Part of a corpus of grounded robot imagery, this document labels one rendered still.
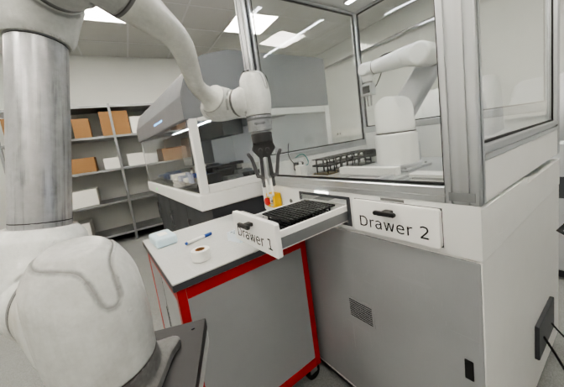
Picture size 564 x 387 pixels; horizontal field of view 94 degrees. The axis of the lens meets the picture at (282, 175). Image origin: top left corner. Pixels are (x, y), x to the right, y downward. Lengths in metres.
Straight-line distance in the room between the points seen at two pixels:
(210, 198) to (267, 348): 0.88
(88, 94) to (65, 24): 4.37
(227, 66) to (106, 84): 3.48
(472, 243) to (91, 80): 5.02
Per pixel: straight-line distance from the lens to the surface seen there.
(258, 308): 1.19
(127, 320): 0.53
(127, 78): 5.16
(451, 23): 0.81
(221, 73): 1.81
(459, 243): 0.85
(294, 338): 1.38
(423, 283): 0.96
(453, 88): 0.79
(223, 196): 1.73
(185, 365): 0.64
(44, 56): 0.73
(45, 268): 0.52
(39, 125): 0.69
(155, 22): 0.71
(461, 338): 1.00
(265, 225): 0.83
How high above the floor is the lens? 1.17
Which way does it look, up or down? 8 degrees down
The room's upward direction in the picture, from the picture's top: 8 degrees counter-clockwise
